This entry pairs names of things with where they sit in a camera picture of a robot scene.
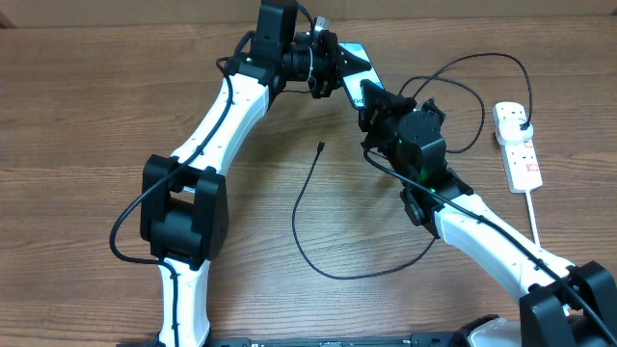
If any blue Samsung smartphone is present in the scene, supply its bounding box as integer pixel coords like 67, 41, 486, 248
339, 42, 384, 110

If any black charger cable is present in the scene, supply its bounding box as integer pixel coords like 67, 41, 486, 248
291, 52, 535, 281

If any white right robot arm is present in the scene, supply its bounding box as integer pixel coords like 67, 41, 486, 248
359, 79, 616, 346

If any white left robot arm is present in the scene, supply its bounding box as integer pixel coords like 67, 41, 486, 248
140, 1, 373, 346

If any white charger plug adapter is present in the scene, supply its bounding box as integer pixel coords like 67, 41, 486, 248
496, 119, 534, 146

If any white power strip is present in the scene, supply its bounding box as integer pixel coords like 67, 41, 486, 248
493, 101, 543, 194

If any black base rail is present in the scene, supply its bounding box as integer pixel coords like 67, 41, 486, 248
115, 330, 546, 347

